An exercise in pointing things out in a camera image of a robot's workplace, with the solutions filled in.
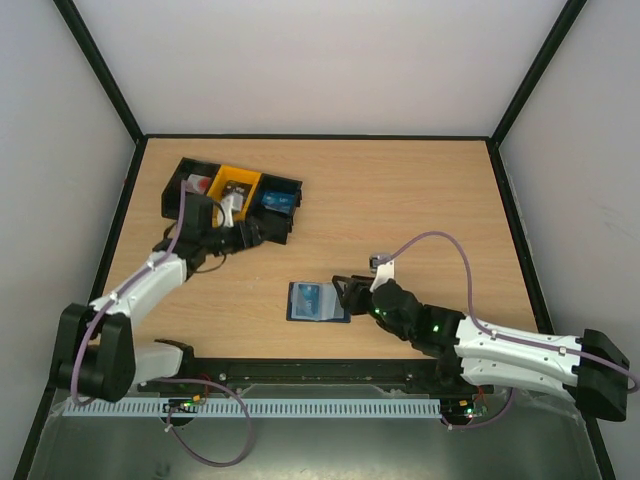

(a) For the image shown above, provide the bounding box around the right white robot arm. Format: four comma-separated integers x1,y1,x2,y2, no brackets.
332,275,630,422

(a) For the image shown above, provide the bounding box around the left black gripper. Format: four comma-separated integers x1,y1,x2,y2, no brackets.
201,217,274,255

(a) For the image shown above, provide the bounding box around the white slotted cable duct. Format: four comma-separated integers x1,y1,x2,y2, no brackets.
62,397,441,419

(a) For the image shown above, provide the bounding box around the black bin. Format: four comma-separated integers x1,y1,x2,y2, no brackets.
247,173,303,245
161,157,221,220

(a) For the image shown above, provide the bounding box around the black bin left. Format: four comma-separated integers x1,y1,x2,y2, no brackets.
161,157,221,220

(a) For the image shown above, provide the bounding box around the blue card in holder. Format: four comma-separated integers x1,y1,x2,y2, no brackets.
292,283,321,320

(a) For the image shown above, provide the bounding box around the black bin right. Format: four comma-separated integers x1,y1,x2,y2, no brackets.
247,173,303,245

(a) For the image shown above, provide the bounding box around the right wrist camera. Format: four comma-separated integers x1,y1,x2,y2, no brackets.
369,253,395,293

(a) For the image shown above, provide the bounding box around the red white card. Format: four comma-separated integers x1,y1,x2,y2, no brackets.
186,174,212,195

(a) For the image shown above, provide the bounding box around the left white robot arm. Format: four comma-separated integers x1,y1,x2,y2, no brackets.
50,193,262,406

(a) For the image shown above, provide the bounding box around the blue card holder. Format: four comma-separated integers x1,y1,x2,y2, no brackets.
286,282,351,323

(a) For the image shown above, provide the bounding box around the black enclosure frame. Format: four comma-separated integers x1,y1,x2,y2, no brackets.
13,1,615,479

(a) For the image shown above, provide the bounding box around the black rail base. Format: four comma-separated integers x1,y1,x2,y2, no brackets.
134,355,476,396

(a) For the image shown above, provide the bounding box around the yellow bin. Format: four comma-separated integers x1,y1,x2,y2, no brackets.
207,165,262,226

